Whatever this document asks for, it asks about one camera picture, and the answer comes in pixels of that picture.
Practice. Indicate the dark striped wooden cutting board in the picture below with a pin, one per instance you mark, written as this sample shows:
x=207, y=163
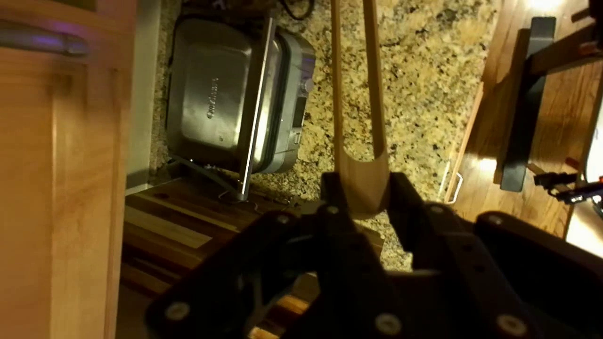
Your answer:
x=181, y=233

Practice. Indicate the red black clamp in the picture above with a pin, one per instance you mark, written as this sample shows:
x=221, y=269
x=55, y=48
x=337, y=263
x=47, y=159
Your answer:
x=567, y=186

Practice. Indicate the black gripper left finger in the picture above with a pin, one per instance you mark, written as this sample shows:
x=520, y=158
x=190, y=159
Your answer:
x=283, y=276

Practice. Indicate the black stand leg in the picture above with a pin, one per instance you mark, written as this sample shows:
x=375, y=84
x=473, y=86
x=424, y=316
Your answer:
x=524, y=114

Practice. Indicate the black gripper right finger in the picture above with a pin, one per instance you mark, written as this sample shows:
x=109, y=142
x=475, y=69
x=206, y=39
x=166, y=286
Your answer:
x=501, y=276

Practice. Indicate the wooden cabinet door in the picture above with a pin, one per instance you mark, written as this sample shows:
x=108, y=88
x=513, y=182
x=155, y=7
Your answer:
x=62, y=190

